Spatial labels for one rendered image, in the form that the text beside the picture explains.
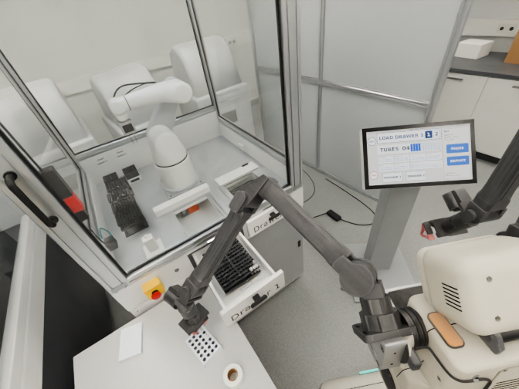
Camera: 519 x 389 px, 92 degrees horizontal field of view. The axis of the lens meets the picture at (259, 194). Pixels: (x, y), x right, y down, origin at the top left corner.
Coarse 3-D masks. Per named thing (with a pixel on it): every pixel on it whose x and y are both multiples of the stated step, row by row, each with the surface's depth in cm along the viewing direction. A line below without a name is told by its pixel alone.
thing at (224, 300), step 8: (240, 232) 124; (240, 240) 127; (248, 248) 121; (192, 256) 119; (200, 256) 121; (256, 256) 114; (264, 264) 109; (264, 272) 112; (272, 272) 105; (216, 280) 112; (248, 280) 110; (216, 288) 109; (248, 288) 107; (216, 296) 100; (224, 296) 106; (232, 296) 105; (240, 296) 105; (224, 304) 103
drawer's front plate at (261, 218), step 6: (270, 210) 128; (258, 216) 126; (264, 216) 128; (270, 216) 131; (282, 216) 137; (246, 222) 124; (252, 222) 125; (258, 222) 128; (264, 222) 131; (252, 228) 127; (264, 228) 133; (252, 234) 130
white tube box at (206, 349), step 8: (192, 336) 99; (200, 336) 100; (192, 344) 98; (200, 344) 98; (208, 344) 96; (216, 344) 96; (200, 352) 94; (208, 352) 94; (216, 352) 94; (200, 360) 92; (208, 360) 92
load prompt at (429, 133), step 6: (390, 132) 124; (396, 132) 123; (402, 132) 123; (408, 132) 123; (414, 132) 122; (420, 132) 122; (426, 132) 122; (432, 132) 121; (438, 132) 121; (378, 138) 125; (384, 138) 124; (390, 138) 124; (396, 138) 124; (402, 138) 123; (408, 138) 123; (414, 138) 123; (420, 138) 122; (426, 138) 122; (432, 138) 122; (438, 138) 121
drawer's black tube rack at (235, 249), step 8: (232, 248) 116; (240, 248) 116; (232, 256) 117; (240, 256) 116; (248, 256) 112; (224, 264) 110; (232, 264) 110; (240, 264) 110; (248, 264) 112; (216, 272) 108; (224, 272) 107; (232, 272) 107; (240, 272) 110; (248, 272) 109; (256, 272) 108; (224, 280) 104; (240, 280) 107; (224, 288) 105; (232, 288) 104
